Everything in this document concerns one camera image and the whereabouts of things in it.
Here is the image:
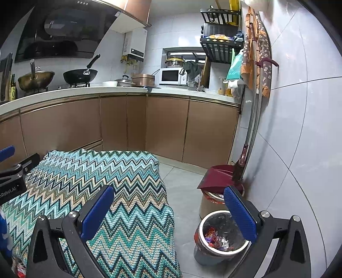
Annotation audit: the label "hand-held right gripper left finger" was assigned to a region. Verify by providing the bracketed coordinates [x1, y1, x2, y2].
[27, 184, 118, 278]

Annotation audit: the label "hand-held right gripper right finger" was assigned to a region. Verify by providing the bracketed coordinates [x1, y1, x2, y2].
[223, 186, 313, 278]

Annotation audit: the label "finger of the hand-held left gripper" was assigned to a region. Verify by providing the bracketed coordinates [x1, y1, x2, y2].
[0, 153, 41, 185]
[0, 146, 15, 161]

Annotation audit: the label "heap of mixed wrappers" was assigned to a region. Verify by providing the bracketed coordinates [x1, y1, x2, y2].
[203, 218, 245, 252]

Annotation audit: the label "grey trash can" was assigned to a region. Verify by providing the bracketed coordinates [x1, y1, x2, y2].
[194, 210, 253, 266]

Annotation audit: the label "beige trash can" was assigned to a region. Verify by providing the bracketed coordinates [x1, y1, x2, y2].
[199, 184, 245, 220]

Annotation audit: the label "zigzag knitted blanket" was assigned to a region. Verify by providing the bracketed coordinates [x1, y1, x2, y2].
[0, 150, 183, 278]

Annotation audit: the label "dark red dustpan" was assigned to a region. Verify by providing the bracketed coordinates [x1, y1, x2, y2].
[198, 165, 242, 191]

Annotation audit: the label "broom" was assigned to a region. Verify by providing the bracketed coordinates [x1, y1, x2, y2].
[231, 59, 278, 185]

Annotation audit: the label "brown kitchen cabinets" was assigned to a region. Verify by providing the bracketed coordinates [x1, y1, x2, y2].
[0, 95, 241, 172]

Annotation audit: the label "dark olive oil bottle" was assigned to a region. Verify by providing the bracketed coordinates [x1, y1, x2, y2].
[9, 74, 18, 101]

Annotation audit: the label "knife block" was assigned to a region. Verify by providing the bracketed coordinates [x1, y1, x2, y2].
[0, 53, 13, 102]

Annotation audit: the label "brass wok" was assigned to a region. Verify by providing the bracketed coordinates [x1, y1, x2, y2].
[17, 59, 55, 91]

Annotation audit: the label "white kitchen countertop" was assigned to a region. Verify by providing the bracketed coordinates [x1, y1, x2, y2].
[0, 86, 241, 115]

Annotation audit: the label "gas stove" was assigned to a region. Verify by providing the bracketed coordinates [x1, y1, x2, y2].
[55, 82, 91, 90]

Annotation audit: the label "black frying pan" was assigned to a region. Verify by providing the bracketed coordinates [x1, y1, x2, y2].
[63, 54, 101, 84]

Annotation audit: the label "glass pot lid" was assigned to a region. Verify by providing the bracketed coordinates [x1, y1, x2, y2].
[114, 75, 135, 87]

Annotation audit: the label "black range hood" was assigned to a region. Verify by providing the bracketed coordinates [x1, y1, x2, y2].
[15, 0, 129, 63]

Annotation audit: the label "copper pot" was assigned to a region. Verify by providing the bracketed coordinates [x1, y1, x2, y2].
[131, 73, 155, 87]

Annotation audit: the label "green and white plastic bag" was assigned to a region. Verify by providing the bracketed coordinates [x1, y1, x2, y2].
[227, 49, 245, 89]

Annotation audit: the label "wooden cutting board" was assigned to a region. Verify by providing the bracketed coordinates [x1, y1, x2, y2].
[201, 57, 211, 86]

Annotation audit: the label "dark cloth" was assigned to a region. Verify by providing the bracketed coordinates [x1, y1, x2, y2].
[182, 61, 202, 81]

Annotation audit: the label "white microwave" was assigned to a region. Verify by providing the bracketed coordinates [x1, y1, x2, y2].
[159, 68, 187, 86]

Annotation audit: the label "glass bowl with gold lid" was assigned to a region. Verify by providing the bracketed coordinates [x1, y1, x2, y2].
[165, 57, 185, 68]

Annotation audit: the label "white water heater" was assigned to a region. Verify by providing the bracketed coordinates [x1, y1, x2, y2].
[123, 29, 148, 61]

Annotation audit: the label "black storage rack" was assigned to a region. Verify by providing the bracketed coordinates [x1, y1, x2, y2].
[200, 9, 243, 65]

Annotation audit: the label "window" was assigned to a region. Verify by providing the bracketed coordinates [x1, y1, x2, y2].
[162, 48, 207, 70]

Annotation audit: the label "orange patterned apron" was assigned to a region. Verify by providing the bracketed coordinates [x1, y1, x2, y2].
[240, 7, 271, 98]

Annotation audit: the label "yellow carton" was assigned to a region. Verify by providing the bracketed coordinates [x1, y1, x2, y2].
[230, 0, 240, 26]

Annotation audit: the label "brown wall cabinet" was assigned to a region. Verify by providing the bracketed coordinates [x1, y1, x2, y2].
[88, 0, 153, 34]

